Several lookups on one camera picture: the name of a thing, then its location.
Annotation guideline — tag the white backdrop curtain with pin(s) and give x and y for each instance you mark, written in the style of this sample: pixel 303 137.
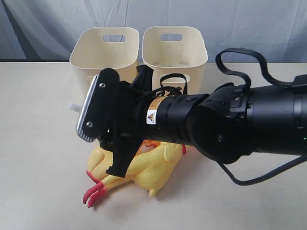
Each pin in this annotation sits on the white backdrop curtain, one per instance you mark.
pixel 49 29

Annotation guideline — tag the headless yellow rubber chicken body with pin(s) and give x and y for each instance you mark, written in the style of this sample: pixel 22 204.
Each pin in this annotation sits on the headless yellow rubber chicken body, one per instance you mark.
pixel 99 161

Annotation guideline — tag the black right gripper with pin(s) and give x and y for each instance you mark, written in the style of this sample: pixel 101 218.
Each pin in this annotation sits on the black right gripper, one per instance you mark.
pixel 121 137

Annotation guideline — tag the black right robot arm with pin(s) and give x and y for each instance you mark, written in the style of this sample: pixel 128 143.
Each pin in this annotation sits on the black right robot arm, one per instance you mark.
pixel 225 125

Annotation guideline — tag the yellow rubber chicken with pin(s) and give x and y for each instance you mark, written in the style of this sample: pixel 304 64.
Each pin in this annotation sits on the yellow rubber chicken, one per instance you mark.
pixel 150 170

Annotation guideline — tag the cream bin with circle mark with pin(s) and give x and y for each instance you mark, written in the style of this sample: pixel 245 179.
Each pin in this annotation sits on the cream bin with circle mark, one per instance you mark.
pixel 105 47

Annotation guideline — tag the cream bin with cross mark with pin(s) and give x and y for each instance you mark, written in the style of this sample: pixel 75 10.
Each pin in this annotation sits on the cream bin with cross mark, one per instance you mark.
pixel 175 49

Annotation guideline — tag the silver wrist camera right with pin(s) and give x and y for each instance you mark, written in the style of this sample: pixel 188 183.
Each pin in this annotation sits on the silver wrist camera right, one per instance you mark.
pixel 98 106

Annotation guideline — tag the yellow chicken neck with squeaker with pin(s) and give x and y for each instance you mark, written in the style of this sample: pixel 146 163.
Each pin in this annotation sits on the yellow chicken neck with squeaker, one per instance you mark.
pixel 74 107

